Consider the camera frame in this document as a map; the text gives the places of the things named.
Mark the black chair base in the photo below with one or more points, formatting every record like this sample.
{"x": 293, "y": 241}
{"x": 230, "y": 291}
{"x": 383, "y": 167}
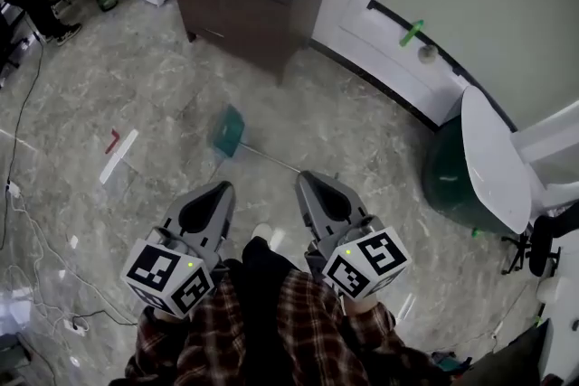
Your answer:
{"x": 11, "y": 40}

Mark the white tape strip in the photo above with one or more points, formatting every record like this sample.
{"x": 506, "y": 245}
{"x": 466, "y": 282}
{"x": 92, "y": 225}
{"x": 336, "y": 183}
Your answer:
{"x": 405, "y": 306}

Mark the person's black trousers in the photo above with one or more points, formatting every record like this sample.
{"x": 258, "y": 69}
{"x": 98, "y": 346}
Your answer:
{"x": 262, "y": 285}

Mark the person's plaid shirt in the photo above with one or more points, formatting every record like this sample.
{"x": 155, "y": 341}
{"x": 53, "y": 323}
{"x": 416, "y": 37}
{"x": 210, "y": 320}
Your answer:
{"x": 312, "y": 330}

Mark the brown vanity cabinet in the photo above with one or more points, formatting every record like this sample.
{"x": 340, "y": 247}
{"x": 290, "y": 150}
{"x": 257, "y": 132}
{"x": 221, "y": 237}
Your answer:
{"x": 244, "y": 18}

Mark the person's left forearm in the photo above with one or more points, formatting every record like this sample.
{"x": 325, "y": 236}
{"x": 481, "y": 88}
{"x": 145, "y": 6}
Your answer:
{"x": 154, "y": 339}

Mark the red angled piece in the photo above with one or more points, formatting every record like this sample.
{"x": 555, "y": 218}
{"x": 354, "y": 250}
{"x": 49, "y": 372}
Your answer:
{"x": 111, "y": 142}

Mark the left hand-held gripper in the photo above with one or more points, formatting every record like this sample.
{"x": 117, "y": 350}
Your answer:
{"x": 167, "y": 271}

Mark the person's right forearm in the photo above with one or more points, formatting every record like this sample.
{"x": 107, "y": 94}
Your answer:
{"x": 375, "y": 325}

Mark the black framed glass panel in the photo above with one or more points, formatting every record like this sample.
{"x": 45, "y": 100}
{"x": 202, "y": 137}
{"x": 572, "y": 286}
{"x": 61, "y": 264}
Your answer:
{"x": 488, "y": 4}

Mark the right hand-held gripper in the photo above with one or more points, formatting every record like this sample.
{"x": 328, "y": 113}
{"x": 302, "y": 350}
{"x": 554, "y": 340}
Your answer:
{"x": 366, "y": 262}

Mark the person's white shoe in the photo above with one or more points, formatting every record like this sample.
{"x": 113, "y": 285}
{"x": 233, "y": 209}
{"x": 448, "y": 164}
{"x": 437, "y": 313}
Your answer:
{"x": 262, "y": 232}

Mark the white flat strip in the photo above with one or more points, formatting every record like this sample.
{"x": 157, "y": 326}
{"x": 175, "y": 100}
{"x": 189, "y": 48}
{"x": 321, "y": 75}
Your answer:
{"x": 118, "y": 156}

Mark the dark green bin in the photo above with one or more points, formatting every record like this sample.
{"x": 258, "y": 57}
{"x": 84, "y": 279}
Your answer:
{"x": 448, "y": 181}

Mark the grey round knob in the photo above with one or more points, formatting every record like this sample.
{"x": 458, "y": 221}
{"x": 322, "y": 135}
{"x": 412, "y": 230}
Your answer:
{"x": 427, "y": 53}

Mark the white power adapter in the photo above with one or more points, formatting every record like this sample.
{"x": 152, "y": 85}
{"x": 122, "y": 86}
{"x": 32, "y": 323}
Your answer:
{"x": 13, "y": 189}

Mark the white floor socket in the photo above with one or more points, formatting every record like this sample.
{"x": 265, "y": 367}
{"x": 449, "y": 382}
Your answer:
{"x": 74, "y": 327}

